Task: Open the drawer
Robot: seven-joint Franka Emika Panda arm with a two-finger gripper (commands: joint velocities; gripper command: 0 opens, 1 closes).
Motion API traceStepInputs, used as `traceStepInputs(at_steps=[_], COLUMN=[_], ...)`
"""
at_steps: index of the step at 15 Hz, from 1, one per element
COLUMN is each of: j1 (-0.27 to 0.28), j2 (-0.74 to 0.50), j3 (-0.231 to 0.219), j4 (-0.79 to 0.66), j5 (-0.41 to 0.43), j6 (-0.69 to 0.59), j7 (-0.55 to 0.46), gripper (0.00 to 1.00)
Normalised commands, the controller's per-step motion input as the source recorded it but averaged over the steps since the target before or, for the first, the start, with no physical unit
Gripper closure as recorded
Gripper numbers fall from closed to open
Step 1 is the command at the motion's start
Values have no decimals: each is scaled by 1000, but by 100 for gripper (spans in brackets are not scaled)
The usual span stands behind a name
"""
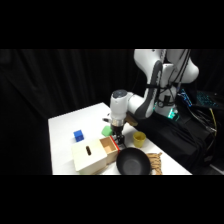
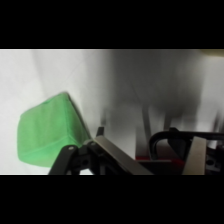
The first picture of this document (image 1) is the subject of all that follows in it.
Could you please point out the brown wooden trivet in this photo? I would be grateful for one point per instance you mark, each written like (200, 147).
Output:
(156, 163)

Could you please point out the blue backlit keyboard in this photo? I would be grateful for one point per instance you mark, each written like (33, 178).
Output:
(210, 99)

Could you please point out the black bowl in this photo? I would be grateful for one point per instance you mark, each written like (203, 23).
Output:
(133, 162)

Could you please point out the black curtain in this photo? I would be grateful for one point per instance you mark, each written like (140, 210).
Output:
(50, 83)

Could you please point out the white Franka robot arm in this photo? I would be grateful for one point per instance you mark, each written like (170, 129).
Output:
(120, 103)

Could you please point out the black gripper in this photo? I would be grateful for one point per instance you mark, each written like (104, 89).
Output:
(118, 128)

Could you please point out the small green light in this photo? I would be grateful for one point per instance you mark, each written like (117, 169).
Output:
(173, 114)

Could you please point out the blue cube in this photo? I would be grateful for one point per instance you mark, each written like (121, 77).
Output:
(78, 135)

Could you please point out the light wooden box with slot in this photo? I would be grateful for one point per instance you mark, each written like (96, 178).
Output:
(88, 160)

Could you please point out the large green block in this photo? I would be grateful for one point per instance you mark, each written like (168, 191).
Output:
(106, 131)

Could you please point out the brown wooden piece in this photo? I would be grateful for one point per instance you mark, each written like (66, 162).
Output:
(132, 119)

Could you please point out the black robot stand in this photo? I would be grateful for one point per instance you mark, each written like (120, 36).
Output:
(173, 140)

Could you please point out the yellow cup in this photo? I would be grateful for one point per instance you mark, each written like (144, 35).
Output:
(139, 139)

